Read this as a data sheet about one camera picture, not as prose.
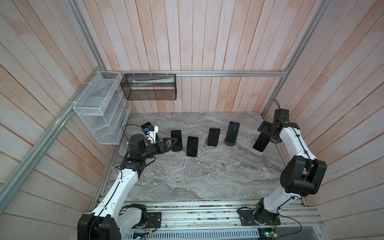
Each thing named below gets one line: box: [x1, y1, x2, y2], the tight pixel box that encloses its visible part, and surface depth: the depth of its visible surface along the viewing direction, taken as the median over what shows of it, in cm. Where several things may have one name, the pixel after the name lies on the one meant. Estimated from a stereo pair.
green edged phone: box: [171, 130, 183, 151], surface depth 95 cm
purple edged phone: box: [225, 121, 240, 143], surface depth 99 cm
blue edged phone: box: [207, 128, 221, 147], surface depth 98 cm
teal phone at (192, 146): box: [186, 136, 199, 158], surface depth 95 cm
